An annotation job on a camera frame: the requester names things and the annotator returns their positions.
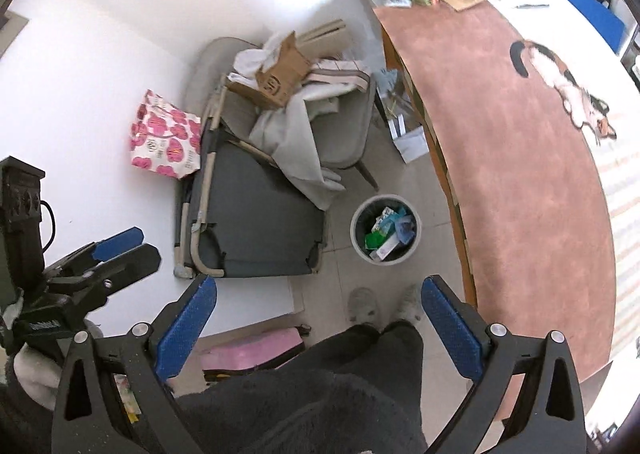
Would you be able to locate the white cloth sheet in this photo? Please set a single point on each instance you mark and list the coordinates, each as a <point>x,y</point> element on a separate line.
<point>333,71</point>

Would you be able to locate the light blue plastic wrapper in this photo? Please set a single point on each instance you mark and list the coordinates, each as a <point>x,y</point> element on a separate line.
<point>405,229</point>

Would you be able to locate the white round trash bin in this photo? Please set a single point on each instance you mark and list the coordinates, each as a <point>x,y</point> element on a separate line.
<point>379,213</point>

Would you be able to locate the blue folder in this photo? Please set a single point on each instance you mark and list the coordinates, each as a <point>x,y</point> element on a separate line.
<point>608,25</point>

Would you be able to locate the grey folding bed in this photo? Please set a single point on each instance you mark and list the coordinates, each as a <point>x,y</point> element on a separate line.
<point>240,217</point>

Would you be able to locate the blue green rice bag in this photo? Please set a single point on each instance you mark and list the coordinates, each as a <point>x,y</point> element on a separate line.
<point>375,239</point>

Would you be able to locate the person black trousers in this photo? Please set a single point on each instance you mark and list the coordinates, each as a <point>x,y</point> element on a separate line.
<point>356,392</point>

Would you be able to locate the pink floral bag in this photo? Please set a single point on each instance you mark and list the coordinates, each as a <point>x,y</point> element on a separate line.
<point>164,139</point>

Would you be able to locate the right grey slipper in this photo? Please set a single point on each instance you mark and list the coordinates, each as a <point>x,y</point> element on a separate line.
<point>410,308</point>

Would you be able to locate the left grey slipper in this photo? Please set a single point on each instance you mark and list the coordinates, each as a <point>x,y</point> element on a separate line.
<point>362,308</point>

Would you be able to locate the grey armchair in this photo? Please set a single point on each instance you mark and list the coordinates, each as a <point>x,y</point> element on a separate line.
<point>321,131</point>

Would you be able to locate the grey slipper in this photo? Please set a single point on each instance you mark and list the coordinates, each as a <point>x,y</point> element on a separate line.
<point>410,308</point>
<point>362,308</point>

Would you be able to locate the cardboard box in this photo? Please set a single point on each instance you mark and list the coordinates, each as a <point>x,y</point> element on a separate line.
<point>270,75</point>

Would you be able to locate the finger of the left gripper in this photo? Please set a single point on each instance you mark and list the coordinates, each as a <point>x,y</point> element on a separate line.
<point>118,244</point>
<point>129,267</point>

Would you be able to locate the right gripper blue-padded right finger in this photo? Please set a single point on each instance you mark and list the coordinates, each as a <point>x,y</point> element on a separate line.
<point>460,328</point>

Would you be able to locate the cat pattern table mat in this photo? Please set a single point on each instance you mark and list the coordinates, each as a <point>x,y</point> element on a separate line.
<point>545,215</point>

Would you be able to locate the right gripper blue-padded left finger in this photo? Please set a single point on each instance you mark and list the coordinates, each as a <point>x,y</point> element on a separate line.
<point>178,326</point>

